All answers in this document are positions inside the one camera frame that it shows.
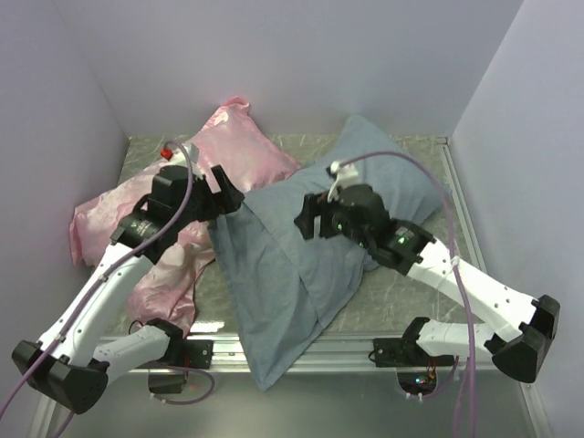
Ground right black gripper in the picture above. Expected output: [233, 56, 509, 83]
[293, 190, 371, 249]

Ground blue and beige pillowcase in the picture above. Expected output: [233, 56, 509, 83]
[210, 113, 454, 392]

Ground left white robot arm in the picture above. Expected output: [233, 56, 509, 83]
[12, 165, 245, 414]

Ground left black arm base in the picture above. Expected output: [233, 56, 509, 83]
[147, 339, 215, 399]

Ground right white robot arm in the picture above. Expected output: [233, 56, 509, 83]
[294, 184, 560, 383]

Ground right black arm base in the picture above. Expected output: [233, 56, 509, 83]
[368, 338, 459, 402]

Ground pink satin rose pillow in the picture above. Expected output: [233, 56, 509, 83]
[68, 95, 302, 339]

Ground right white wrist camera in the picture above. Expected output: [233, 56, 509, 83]
[327, 161, 360, 203]

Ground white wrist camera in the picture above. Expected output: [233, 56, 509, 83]
[327, 161, 360, 203]
[160, 141, 203, 179]

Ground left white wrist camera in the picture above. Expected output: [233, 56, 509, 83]
[160, 141, 203, 179]

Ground aluminium rail frame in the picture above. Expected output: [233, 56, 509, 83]
[31, 333, 536, 437]

